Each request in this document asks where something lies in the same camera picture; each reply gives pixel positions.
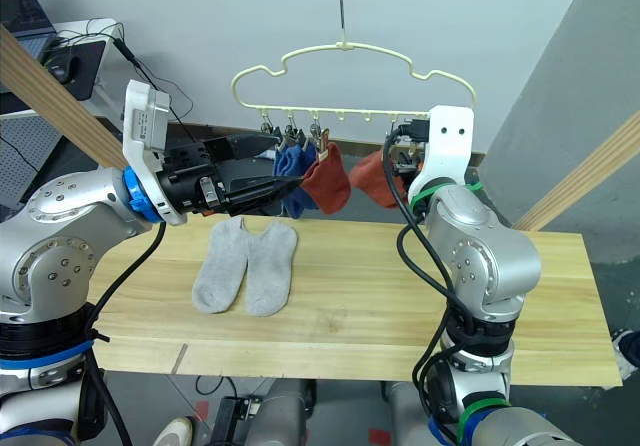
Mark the metal hanger clip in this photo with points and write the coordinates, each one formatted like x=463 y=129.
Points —
x=316 y=133
x=291 y=133
x=266 y=127

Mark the black box under table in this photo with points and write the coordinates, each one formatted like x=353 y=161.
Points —
x=235 y=421

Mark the dark laptop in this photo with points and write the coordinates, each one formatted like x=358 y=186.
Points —
x=22 y=11

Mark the metal hanger hook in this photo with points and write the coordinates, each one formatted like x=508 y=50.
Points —
x=341 y=1

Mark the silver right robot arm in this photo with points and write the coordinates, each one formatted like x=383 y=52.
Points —
x=480 y=256

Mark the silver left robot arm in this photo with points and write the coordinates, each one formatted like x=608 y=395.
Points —
x=55 y=246

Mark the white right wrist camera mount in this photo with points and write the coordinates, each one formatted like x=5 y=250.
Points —
x=450 y=151

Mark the grey perforated panel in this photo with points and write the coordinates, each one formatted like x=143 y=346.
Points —
x=25 y=151

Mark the cream plastic clip hanger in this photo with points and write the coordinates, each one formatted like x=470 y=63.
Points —
x=350 y=47

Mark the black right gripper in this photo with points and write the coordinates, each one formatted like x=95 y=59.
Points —
x=407 y=158

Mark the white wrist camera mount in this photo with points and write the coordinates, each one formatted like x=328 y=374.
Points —
x=145 y=116
x=450 y=151

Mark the light wooden frame beam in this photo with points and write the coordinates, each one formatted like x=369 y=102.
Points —
x=585 y=166
x=55 y=101

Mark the red ankle sock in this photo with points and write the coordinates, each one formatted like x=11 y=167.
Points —
x=372 y=178
x=327 y=181

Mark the grey rounded robot leg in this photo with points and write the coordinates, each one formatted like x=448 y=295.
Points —
x=280 y=411
x=407 y=411

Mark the white desk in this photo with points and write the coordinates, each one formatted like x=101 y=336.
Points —
x=107 y=31

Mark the black computer mouse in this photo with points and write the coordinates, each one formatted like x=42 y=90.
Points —
x=62 y=67

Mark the black mouse pad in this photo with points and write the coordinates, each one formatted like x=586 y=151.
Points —
x=90 y=73

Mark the blue ankle sock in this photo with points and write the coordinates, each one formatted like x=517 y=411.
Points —
x=286 y=161
x=300 y=201

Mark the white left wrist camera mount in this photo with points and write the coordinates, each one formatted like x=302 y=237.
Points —
x=145 y=116

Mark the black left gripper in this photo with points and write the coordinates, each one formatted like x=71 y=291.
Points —
x=187 y=176

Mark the dark and white shoe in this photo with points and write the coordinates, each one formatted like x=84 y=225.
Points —
x=629 y=348

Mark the grey ankle sock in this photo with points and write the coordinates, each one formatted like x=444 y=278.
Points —
x=270 y=276
x=220 y=266

